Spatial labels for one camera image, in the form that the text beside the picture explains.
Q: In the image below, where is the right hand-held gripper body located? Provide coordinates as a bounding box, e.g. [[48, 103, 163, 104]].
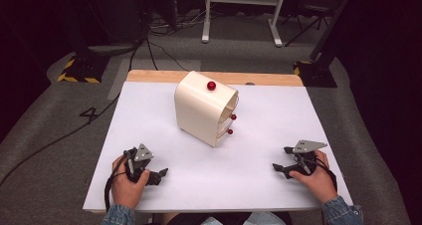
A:
[[293, 139, 328, 177]]

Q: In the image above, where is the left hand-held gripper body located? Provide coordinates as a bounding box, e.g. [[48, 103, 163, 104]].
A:
[[123, 143, 155, 184]]

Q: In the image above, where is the person's right hand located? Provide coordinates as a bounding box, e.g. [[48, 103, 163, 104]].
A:
[[289, 149, 339, 205]]

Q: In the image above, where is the person's left hand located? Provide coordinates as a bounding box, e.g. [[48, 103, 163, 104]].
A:
[[110, 154, 151, 210]]

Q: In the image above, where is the white table cover sheet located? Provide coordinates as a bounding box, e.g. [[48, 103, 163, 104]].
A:
[[82, 81, 354, 214]]

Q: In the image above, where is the cream drawer with red knob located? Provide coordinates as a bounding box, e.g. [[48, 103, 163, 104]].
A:
[[217, 99, 241, 133], [216, 116, 235, 143]]

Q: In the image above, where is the cream mini drawer cabinet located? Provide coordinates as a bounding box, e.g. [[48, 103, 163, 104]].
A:
[[173, 70, 240, 149]]

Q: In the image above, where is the black stand with striped base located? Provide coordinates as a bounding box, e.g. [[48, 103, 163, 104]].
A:
[[57, 0, 111, 85], [293, 0, 358, 89]]

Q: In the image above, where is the wooden table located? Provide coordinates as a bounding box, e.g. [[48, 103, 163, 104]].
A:
[[125, 69, 305, 88]]

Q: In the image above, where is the black tripod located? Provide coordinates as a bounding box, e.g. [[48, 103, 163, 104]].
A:
[[284, 4, 333, 48]]

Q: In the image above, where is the long black floor cable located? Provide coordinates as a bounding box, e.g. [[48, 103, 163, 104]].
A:
[[0, 35, 147, 188]]

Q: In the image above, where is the thin black floor cable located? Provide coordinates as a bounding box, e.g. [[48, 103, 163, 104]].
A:
[[145, 35, 190, 72]]

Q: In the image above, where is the bundle of floor cables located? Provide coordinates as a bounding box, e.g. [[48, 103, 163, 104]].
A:
[[147, 7, 213, 37]]

